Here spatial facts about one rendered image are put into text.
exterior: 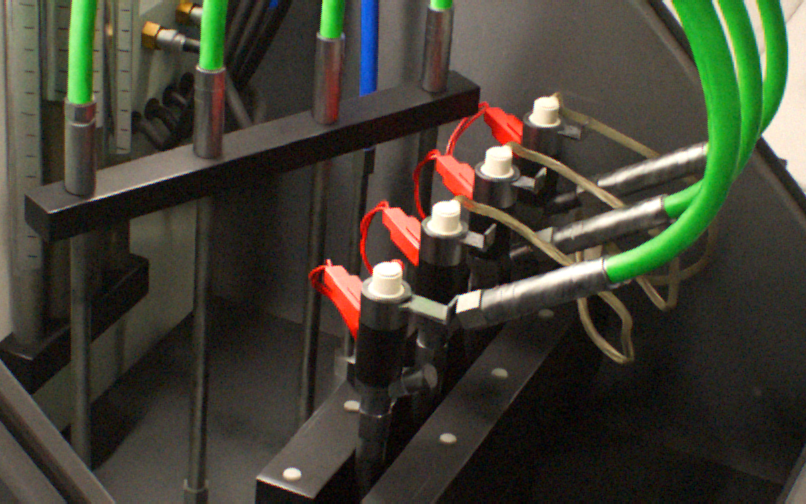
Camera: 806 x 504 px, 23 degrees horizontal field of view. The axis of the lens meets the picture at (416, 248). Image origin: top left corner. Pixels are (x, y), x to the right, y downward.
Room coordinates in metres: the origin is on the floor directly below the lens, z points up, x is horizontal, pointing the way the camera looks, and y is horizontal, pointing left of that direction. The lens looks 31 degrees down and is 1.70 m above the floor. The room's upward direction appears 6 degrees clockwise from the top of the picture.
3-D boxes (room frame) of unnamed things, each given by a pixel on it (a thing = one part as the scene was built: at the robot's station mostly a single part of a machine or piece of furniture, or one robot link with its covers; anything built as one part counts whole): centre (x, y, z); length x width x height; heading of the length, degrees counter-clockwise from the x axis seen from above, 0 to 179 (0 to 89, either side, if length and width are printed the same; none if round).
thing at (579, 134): (1.17, -0.09, 1.10); 0.03 x 0.02 x 0.01; 68
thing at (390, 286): (0.95, 0.01, 1.10); 0.02 x 0.02 x 0.03
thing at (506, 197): (1.09, -0.06, 0.99); 0.05 x 0.03 x 0.21; 68
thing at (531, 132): (1.17, -0.09, 0.99); 0.05 x 0.03 x 0.21; 68
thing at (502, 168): (1.10, -0.05, 1.10); 0.02 x 0.02 x 0.03
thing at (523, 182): (1.09, -0.06, 1.10); 0.03 x 0.02 x 0.01; 68
